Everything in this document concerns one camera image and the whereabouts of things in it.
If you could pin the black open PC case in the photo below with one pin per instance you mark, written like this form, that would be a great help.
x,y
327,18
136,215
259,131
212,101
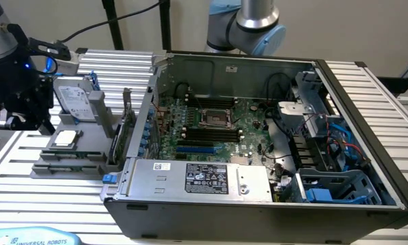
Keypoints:
x,y
224,219

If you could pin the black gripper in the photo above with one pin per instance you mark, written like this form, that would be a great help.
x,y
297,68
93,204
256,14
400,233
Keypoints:
x,y
20,97

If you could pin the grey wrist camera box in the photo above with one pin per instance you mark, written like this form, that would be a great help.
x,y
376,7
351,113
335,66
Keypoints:
x,y
68,65

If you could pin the black stand pole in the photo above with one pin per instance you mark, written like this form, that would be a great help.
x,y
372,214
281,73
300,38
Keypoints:
x,y
112,23
165,24

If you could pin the metal CPU socket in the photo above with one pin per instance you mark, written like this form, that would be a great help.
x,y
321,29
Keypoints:
x,y
215,118

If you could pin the green graphics card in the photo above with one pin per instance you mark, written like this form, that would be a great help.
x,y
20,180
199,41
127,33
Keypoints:
x,y
124,132

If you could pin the blue expansion slot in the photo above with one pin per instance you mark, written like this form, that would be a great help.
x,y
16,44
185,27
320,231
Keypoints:
x,y
195,150

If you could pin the silver CPU chip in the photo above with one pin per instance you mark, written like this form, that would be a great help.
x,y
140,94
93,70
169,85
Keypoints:
x,y
65,139

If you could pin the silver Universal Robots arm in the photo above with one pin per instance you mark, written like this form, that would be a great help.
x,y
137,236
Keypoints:
x,y
257,18

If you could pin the grey parts rack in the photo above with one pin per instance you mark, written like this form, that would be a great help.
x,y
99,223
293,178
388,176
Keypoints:
x,y
99,114

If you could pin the teal teach pendant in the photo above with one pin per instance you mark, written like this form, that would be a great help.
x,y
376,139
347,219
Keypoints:
x,y
31,237

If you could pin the black expansion slot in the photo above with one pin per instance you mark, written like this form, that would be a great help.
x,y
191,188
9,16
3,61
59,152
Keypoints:
x,y
195,143

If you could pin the blue grey disk bay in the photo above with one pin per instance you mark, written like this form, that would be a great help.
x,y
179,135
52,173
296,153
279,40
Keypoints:
x,y
340,186

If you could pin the black RAM slot bank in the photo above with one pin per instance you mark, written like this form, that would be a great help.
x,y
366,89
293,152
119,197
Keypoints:
x,y
211,134
211,102

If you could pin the silver power supply unit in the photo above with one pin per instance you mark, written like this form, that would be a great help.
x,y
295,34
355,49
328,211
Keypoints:
x,y
176,181

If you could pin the green motherboard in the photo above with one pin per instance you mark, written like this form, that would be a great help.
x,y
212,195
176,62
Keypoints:
x,y
251,137

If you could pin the blue case latch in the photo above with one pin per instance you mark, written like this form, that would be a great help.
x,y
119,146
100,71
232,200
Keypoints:
x,y
109,178

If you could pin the silver chipset heat sink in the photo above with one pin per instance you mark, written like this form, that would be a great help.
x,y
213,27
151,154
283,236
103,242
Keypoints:
x,y
240,160

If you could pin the silver hard disk drive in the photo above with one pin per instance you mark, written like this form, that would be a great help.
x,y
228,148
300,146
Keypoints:
x,y
73,100

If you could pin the metal drive cage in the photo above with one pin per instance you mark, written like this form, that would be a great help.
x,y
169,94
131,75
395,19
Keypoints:
x,y
309,112

